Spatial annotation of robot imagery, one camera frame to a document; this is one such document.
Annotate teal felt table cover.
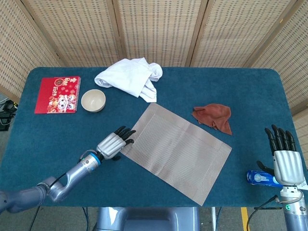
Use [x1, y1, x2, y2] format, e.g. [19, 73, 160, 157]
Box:
[0, 66, 301, 209]

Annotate beige woven placemat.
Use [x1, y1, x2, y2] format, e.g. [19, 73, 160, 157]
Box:
[119, 103, 233, 207]

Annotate blue toothpaste box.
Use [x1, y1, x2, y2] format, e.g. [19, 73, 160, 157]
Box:
[246, 169, 283, 189]

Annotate blue cable under table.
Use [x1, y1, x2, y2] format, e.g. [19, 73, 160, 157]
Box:
[83, 207, 91, 231]
[216, 207, 222, 231]

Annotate woven rattan screen panel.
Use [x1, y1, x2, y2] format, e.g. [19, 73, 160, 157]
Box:
[112, 0, 209, 67]
[190, 0, 298, 68]
[0, 0, 64, 103]
[250, 0, 308, 135]
[21, 0, 122, 68]

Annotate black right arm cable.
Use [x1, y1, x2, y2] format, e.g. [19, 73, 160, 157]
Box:
[246, 194, 281, 231]

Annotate cream ceramic bowl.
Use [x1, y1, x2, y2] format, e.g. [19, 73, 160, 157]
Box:
[81, 89, 106, 113]

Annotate black floor cable bundle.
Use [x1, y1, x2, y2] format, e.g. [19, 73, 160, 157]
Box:
[0, 100, 19, 132]

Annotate red spiral calendar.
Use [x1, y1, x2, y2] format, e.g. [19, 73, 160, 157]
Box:
[34, 76, 81, 115]

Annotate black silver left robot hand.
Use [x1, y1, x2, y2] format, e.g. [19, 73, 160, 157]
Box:
[96, 126, 137, 161]

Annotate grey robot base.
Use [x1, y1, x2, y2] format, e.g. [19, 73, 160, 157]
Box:
[95, 206, 200, 231]

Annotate yellow floor tape strip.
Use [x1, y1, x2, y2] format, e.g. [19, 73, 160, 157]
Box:
[241, 207, 249, 231]

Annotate crumpled white cloth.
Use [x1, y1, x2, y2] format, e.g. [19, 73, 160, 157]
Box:
[94, 57, 163, 103]

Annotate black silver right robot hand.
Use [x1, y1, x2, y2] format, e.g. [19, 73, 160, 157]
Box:
[256, 124, 305, 186]

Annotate brown microfiber cloth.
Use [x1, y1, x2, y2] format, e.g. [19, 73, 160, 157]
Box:
[192, 103, 233, 136]

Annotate white table leg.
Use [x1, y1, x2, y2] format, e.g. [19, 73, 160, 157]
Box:
[211, 207, 217, 231]

